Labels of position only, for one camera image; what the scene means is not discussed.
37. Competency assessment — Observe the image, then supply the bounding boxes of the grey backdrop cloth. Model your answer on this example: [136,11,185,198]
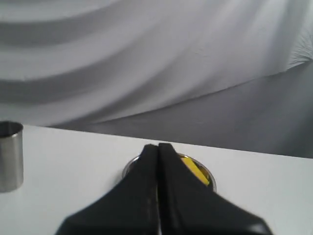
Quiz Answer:
[0,0,313,158]

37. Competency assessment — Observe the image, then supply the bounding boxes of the yellow sponge block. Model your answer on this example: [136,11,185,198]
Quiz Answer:
[181,158,210,186]

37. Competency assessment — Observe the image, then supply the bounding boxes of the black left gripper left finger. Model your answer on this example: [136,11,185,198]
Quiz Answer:
[56,144,158,235]

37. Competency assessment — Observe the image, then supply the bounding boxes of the stainless steel cup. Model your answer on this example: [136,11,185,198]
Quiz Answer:
[0,121,24,193]

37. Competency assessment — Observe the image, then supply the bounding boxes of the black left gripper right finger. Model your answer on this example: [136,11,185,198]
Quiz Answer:
[158,143,272,235]

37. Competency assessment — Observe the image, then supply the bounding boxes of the round stainless steel dish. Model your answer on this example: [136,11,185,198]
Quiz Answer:
[121,153,217,192]

